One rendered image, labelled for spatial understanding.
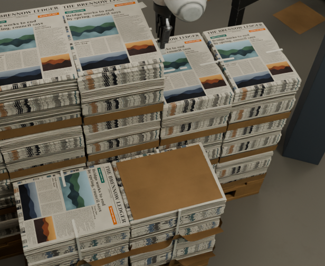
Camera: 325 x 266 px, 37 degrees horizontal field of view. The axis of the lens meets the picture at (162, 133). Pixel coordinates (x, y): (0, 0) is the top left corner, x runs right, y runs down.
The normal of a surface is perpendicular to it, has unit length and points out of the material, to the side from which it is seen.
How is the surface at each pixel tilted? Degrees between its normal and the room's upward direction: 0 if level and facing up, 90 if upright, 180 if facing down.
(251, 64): 1
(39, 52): 0
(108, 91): 90
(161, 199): 0
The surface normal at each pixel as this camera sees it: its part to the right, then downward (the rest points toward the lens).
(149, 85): 0.29, 0.76
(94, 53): 0.05, -0.63
